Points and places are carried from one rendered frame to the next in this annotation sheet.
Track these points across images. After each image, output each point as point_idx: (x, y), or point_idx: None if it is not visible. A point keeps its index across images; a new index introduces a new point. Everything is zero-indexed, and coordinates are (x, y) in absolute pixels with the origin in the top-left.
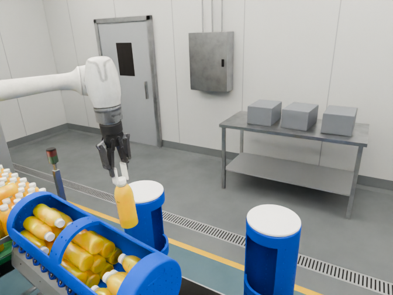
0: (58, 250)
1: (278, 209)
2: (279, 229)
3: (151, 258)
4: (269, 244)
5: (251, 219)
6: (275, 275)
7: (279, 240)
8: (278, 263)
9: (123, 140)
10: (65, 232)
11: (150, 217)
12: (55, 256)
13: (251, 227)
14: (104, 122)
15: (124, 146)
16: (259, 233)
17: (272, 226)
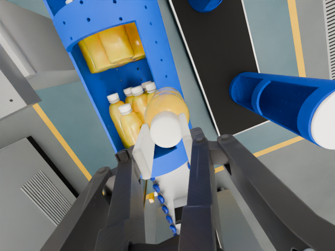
0: (63, 41)
1: None
2: (329, 136)
3: (164, 162)
4: (302, 132)
5: (329, 103)
6: (278, 123)
7: (312, 142)
8: (289, 130)
9: (279, 229)
10: (70, 19)
11: None
12: (62, 41)
13: (314, 111)
14: None
15: (248, 187)
16: (309, 125)
17: (329, 129)
